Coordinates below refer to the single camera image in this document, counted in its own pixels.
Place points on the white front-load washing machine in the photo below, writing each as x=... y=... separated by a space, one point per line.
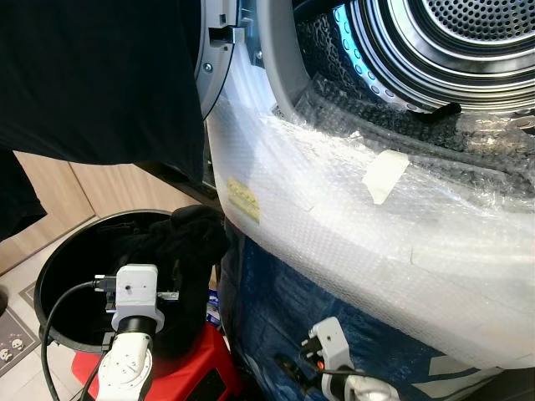
x=334 y=251

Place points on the blue plastic wrap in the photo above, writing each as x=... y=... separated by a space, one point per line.
x=276 y=326

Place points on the blue white printed package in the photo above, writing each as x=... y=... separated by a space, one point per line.
x=213 y=307

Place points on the red plastic stool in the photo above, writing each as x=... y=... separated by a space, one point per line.
x=188 y=376

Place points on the clear bubble wrap sheet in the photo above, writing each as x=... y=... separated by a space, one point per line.
x=334 y=242

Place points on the yellow rectangular sticker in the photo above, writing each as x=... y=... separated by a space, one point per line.
x=244 y=199

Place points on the white tape piece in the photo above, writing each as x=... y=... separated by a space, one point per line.
x=384 y=177

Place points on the black round bucket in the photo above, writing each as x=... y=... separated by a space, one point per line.
x=67 y=267

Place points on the light wooden cabinet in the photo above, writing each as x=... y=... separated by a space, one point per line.
x=100 y=196

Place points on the grey skull print floor mat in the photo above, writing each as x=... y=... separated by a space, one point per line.
x=15 y=334

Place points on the grey rubber door seal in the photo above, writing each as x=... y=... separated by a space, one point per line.
x=280 y=58

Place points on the dark hanging garment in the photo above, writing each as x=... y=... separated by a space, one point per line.
x=92 y=75

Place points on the steel perforated washer drum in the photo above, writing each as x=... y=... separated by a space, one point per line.
x=468 y=42

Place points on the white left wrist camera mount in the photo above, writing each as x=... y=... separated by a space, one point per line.
x=138 y=288

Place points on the grey washer door frame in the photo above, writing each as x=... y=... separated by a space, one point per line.
x=219 y=67

